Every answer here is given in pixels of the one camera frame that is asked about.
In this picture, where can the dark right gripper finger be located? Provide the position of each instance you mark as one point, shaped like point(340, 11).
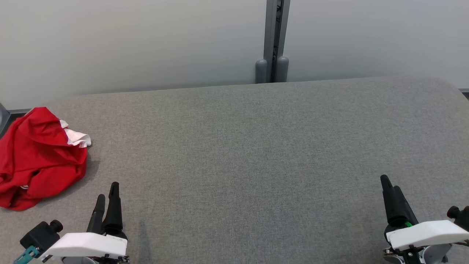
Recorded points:
point(390, 201)
point(405, 211)

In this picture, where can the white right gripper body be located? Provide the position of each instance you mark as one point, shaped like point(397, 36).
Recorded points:
point(428, 233)

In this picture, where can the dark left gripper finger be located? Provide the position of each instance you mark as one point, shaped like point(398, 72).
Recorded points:
point(114, 212)
point(99, 216)

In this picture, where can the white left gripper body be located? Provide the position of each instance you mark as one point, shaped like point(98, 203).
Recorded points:
point(88, 245)

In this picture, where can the red basketball jersey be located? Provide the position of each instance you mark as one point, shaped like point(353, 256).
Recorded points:
point(47, 185)

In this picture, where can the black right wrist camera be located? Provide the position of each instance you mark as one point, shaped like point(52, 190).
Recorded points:
point(462, 218)

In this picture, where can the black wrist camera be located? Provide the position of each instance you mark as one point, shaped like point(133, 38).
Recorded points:
point(462, 218)
point(40, 234)

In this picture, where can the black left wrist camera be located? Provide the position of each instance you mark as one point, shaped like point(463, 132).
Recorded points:
point(40, 234)

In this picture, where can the teal left camera connector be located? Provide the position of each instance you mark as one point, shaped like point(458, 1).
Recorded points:
point(26, 255)

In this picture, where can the grey cylindrical post foot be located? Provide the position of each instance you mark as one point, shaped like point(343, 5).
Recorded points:
point(282, 69)
point(261, 71)

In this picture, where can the grey metal partition post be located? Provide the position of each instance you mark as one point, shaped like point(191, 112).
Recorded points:
point(270, 36)

